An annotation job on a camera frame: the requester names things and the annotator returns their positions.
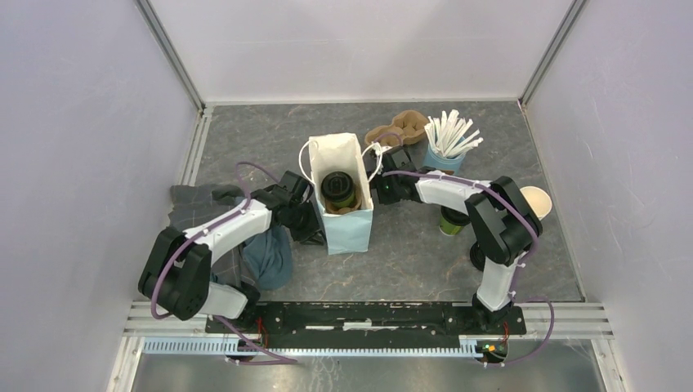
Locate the light blue paper bag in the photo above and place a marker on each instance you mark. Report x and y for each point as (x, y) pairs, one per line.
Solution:
(347, 225)

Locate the black plastic cup lid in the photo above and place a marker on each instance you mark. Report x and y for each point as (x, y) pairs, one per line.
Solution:
(454, 217)

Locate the green paper coffee cup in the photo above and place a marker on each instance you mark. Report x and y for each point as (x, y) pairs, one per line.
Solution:
(449, 228)

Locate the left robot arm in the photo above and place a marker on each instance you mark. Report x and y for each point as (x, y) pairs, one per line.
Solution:
(177, 274)

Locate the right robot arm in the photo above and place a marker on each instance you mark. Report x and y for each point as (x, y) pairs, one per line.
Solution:
(504, 224)

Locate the brown cardboard cup carrier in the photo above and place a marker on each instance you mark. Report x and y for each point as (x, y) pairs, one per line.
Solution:
(406, 128)

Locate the blue straw holder cup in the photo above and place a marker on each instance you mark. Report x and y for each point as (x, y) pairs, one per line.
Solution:
(450, 166)

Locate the blue cloth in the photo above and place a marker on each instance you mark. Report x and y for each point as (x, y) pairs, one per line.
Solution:
(264, 261)

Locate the white wrapped straws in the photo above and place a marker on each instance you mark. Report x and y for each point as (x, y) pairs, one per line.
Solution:
(450, 136)

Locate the stack of black lids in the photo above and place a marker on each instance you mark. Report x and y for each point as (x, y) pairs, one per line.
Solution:
(477, 257)

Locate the grey checked cloth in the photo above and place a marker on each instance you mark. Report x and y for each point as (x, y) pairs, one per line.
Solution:
(195, 205)

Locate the stack of green paper cups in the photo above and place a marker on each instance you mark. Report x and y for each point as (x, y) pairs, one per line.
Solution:
(539, 201)

